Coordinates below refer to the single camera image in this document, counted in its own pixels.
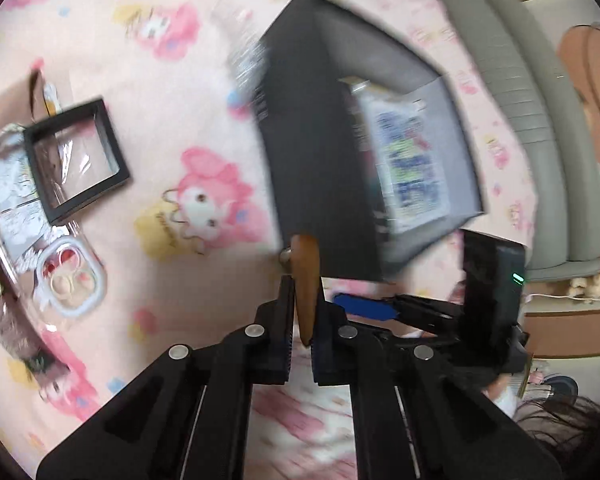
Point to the brown foil packet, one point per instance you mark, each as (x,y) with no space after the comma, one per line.
(10,330)

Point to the pink printed blanket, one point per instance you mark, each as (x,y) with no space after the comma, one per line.
(155,35)

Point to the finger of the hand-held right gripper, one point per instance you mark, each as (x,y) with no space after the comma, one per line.
(365,306)

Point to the peach round cushion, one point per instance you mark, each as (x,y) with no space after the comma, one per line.
(595,100)

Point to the grey sofa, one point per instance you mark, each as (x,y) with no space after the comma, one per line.
(520,110)

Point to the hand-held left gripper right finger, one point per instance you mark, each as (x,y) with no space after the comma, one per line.
(320,360)

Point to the black frame display case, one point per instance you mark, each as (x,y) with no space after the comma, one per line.
(115,145)

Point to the person's dark hair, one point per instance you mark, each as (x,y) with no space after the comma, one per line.
(570,435)

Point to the beige plush toy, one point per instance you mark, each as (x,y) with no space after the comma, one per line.
(587,285)

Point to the brown and white charm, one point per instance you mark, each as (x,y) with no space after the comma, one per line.
(45,95)

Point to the black cardboard box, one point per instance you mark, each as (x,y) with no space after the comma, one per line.
(305,135)

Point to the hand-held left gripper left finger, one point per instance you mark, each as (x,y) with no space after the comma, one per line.
(285,320)

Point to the cartoon bead art package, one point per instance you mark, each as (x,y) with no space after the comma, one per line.
(410,160)

